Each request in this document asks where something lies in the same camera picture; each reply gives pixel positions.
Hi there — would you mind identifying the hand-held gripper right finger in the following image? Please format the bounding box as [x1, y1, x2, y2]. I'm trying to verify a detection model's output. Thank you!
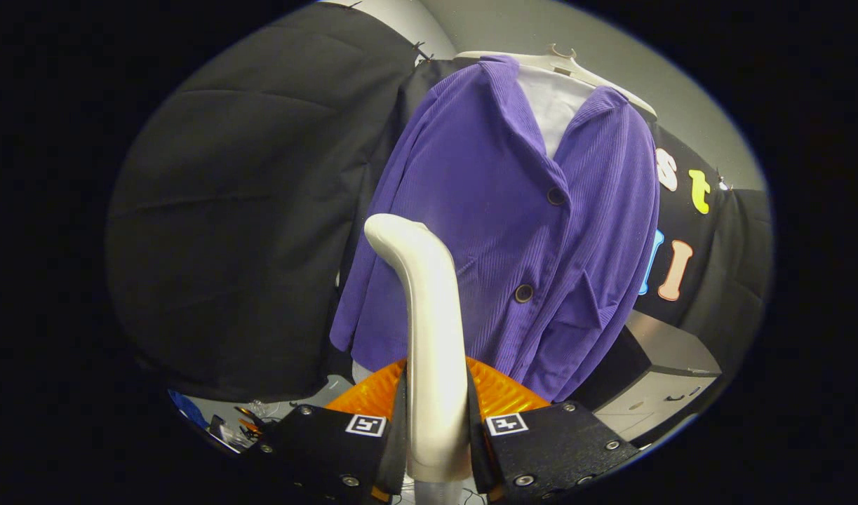
[466, 356, 641, 504]

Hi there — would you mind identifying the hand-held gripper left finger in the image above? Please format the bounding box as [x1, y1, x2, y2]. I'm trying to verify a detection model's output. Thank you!
[257, 358, 408, 504]

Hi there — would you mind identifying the white garment steamer head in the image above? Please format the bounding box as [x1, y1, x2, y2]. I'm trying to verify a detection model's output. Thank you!
[363, 213, 473, 483]

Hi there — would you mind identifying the purple corduroy jacket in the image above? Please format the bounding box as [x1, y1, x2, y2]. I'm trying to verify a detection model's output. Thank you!
[329, 55, 661, 404]

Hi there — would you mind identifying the white clothes hanger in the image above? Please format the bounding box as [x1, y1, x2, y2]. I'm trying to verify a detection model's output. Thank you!
[455, 43, 657, 116]

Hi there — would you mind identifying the blue item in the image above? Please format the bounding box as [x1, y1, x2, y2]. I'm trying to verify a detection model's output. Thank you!
[168, 388, 210, 430]

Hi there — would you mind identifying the grey drawer cabinet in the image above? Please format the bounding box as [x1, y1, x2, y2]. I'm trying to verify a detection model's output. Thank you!
[590, 309, 723, 443]

